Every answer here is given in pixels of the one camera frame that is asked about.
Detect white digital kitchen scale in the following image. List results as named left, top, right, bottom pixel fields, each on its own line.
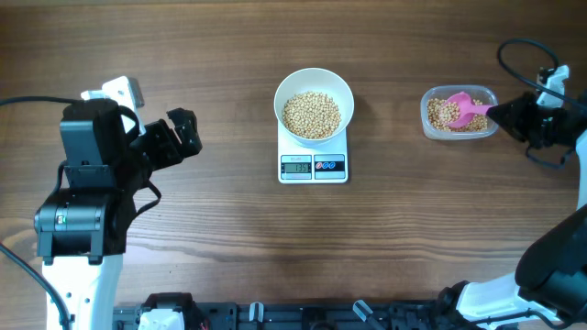
left=277, top=125, right=349, bottom=184

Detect pink plastic measuring scoop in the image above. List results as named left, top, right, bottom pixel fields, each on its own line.
left=443, top=92, right=491, bottom=128

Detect left black cable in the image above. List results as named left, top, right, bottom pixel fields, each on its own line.
left=0, top=95, right=83, bottom=330

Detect pile of soybeans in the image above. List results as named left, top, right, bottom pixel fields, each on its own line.
left=426, top=98, right=488, bottom=132

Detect clear plastic container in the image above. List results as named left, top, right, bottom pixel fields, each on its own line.
left=420, top=85, right=498, bottom=140

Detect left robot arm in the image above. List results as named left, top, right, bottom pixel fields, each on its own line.
left=34, top=99, right=202, bottom=329

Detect white bowl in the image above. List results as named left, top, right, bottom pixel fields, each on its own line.
left=273, top=68, right=355, bottom=146

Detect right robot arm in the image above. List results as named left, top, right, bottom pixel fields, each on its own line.
left=431, top=93, right=586, bottom=329

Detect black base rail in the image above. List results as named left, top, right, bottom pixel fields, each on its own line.
left=112, top=300, right=449, bottom=330

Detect soybeans in white bowl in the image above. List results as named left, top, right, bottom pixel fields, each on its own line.
left=282, top=91, right=341, bottom=139

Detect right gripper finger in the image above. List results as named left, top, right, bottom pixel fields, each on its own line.
left=488, top=112, right=528, bottom=142
left=486, top=93, right=527, bottom=117

